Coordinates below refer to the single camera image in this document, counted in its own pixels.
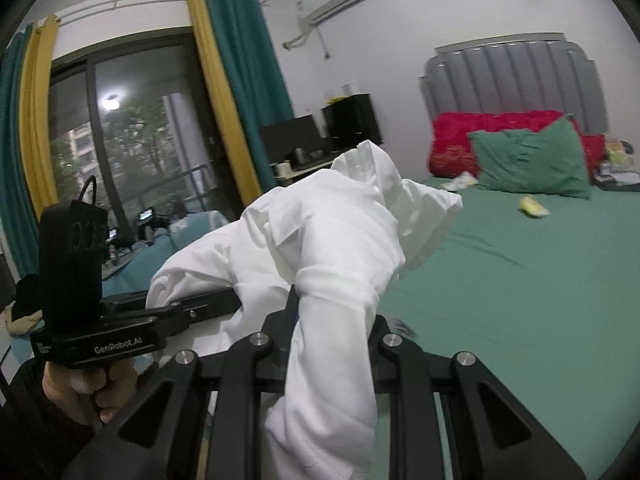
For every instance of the glass balcony door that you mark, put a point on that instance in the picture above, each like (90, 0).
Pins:
(140, 135)

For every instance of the green pillow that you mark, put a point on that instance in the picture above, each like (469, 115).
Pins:
(530, 165)

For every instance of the black monitor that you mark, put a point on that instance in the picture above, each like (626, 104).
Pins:
(290, 135)

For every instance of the person's left hand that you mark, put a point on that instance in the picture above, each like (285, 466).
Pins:
(75, 395)

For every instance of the white hooded shirt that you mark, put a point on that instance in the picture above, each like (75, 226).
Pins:
(325, 240)

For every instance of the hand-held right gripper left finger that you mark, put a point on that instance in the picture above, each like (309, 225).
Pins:
(280, 350)

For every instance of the crumpled white paper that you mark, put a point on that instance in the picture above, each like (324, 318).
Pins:
(460, 181)

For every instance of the yellow curtain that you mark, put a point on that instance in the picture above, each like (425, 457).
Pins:
(220, 100)
(37, 110)

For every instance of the air conditioner pipe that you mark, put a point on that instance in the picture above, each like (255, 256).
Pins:
(305, 37)

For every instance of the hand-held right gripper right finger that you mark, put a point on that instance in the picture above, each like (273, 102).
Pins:
(395, 370)

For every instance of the small yellow-green cloth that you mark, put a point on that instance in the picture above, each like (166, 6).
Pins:
(532, 207)

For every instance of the white curtain rod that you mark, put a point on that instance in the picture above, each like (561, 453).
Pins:
(125, 7)

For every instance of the teal curtain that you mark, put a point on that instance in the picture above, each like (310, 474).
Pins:
(255, 70)
(12, 160)

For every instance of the grey padded headboard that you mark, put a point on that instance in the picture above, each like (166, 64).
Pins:
(510, 75)

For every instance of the bed with green sheet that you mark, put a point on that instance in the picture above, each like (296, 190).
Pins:
(525, 310)

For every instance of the white air conditioner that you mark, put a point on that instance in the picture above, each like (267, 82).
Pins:
(340, 2)

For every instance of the green snack packet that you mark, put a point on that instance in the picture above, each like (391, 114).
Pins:
(617, 150)

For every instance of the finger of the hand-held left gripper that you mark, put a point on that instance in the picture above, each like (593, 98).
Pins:
(210, 305)

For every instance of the white mug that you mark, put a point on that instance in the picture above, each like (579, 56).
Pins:
(284, 168)

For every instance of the white desk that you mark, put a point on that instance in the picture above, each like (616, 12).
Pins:
(300, 172)

